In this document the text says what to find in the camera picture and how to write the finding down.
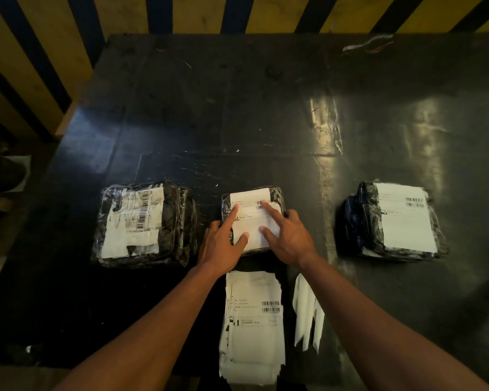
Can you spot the person's left hand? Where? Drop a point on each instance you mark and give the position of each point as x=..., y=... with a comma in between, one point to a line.
x=219, y=250

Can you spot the person's right hand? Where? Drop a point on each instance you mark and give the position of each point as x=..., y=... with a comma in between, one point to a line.
x=290, y=240

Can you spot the person's right thumb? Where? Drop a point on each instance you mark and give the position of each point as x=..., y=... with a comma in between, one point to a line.
x=268, y=235

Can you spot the person's left thumb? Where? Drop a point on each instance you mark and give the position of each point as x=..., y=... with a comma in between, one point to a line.
x=240, y=244

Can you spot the small black parcel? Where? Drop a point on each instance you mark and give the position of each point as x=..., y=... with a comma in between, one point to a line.
x=248, y=207

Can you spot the person's left forearm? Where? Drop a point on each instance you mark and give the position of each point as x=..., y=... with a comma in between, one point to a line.
x=146, y=335

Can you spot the person's right forearm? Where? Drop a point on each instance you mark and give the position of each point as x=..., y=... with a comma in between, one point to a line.
x=385, y=331

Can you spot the stack of white shipping labels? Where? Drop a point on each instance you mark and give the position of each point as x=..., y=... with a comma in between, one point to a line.
x=252, y=325

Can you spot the white label backing strips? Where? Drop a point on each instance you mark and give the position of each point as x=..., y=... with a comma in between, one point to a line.
x=307, y=311

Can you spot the large black wrapped parcel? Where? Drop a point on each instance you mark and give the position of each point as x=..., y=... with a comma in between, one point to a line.
x=142, y=223

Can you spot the black parcel with white label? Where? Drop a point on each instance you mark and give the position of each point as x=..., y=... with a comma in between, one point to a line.
x=395, y=223

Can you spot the white plastic scrap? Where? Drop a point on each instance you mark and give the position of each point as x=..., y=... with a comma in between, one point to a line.
x=366, y=42

